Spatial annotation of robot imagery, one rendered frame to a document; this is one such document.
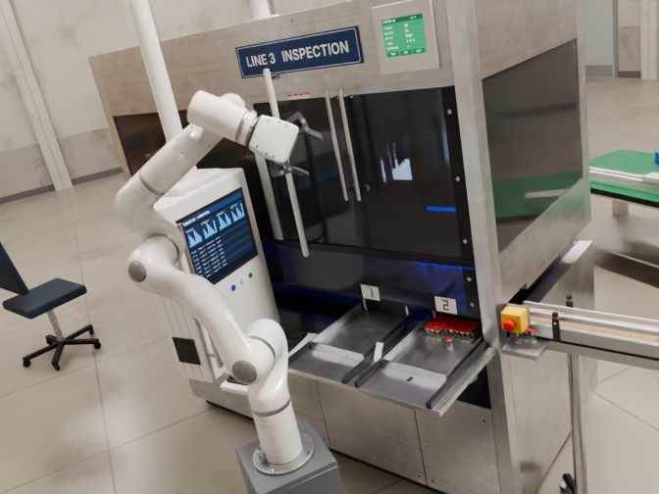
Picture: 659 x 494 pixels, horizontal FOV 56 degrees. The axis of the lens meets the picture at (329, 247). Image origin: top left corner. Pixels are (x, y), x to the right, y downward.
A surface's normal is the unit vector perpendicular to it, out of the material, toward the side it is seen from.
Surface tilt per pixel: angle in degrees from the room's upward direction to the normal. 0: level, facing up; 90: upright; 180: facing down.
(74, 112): 90
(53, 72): 90
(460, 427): 90
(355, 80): 90
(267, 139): 72
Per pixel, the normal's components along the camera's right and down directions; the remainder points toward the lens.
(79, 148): 0.40, 0.25
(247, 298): 0.85, 0.03
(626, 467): -0.18, -0.92
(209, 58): -0.62, 0.38
